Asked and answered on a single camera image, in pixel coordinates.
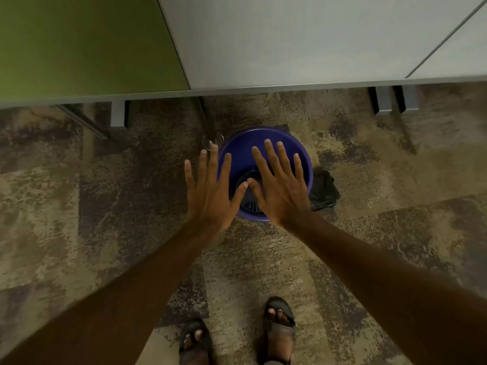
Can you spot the person's left hand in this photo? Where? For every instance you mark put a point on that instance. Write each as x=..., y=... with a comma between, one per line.
x=209, y=201

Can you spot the person's right hand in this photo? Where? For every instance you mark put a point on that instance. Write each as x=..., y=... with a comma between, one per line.
x=285, y=197

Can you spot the black garbage bags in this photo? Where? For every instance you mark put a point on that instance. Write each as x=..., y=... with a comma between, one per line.
x=323, y=191

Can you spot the blue plastic bucket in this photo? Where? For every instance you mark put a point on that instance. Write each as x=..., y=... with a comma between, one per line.
x=243, y=148

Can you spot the person's right forearm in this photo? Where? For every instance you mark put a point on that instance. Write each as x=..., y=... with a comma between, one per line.
x=380, y=281

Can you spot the person's left forearm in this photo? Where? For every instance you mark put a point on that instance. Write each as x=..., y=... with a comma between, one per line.
x=114, y=300

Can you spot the person's left foot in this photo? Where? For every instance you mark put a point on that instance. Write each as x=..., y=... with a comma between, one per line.
x=190, y=344

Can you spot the person's foot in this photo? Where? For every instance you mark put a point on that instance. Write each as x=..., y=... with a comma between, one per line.
x=190, y=344
x=279, y=347

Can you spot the person's right foot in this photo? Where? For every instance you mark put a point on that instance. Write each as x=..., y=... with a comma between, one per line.
x=279, y=347

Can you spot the chrome support pole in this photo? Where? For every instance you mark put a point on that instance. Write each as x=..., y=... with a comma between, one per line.
x=208, y=121

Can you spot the grey metal partition foot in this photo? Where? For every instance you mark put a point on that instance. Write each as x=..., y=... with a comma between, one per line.
x=118, y=114
x=382, y=100
x=409, y=98

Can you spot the black right sandal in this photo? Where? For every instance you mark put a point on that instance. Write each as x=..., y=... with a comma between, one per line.
x=279, y=328

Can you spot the black sandal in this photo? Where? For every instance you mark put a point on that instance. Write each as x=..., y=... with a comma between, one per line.
x=279, y=328
x=205, y=338

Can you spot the black left sandal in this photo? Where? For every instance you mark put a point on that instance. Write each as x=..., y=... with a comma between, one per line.
x=205, y=338

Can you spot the slanted grey metal leg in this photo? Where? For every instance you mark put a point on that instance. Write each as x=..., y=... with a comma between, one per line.
x=81, y=122

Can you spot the white partition panel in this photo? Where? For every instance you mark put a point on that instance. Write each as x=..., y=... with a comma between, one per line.
x=285, y=37
x=464, y=53

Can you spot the green partition panel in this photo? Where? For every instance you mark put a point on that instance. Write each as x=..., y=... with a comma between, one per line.
x=76, y=45

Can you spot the grey partition base rail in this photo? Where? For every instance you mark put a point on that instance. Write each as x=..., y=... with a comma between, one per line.
x=266, y=89

